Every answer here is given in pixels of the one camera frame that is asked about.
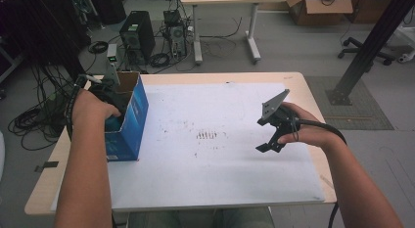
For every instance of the person's left hand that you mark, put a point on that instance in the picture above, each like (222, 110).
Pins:
(89, 107)

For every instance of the grey floor mat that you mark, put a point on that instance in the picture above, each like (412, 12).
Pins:
(362, 114)

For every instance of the white device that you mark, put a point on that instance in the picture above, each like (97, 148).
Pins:
(407, 56)

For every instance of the black metal stand beam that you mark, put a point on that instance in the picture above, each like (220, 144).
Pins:
(368, 48)

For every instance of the blue cardboard box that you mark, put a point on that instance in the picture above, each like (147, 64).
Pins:
(130, 123)

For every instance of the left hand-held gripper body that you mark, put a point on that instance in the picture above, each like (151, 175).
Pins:
(112, 94)

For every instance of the open grey computer tower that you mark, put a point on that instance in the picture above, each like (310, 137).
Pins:
(176, 34)

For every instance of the person's right hand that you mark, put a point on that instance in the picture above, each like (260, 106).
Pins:
(310, 130)

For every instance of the black tape strip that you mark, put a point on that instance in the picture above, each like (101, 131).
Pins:
(47, 165)

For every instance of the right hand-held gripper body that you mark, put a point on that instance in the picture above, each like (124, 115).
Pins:
(277, 112)

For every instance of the black computer tower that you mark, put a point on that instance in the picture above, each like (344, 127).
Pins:
(137, 35)

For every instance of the white table mat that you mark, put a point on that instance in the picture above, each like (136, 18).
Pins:
(212, 169)

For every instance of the open brown cardboard box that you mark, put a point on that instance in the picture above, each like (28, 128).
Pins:
(318, 9)

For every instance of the black office chair base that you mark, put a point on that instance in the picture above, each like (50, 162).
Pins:
(362, 52)

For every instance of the small grey power supply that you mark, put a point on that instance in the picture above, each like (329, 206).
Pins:
(112, 53)

